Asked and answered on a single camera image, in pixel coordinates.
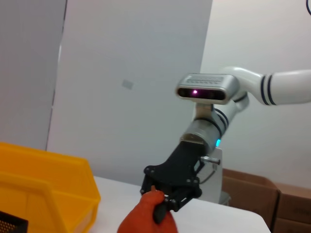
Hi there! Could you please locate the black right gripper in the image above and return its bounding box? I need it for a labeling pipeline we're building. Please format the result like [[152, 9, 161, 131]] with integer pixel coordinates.
[[140, 140, 209, 223]]

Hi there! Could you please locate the red object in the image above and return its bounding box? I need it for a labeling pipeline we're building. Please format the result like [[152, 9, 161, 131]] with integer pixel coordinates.
[[118, 185, 178, 233]]

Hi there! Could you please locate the black mesh pen holder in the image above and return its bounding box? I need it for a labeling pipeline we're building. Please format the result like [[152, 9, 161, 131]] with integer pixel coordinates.
[[0, 210, 29, 233]]

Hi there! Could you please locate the white stand column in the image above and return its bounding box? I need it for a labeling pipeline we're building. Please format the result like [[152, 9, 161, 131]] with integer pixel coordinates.
[[203, 147, 231, 206]]

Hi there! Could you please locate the brown cardboard box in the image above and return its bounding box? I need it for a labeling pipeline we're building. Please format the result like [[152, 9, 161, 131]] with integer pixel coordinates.
[[268, 182, 311, 233], [221, 168, 280, 230]]

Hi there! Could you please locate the yellow plastic bin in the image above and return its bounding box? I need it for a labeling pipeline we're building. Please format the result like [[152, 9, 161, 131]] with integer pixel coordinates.
[[0, 142, 102, 233]]

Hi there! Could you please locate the right wrist connector cable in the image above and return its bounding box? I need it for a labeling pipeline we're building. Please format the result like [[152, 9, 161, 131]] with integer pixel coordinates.
[[199, 156, 221, 184]]

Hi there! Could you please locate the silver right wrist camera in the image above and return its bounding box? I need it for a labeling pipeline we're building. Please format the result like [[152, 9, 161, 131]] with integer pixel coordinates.
[[175, 73, 240, 119]]

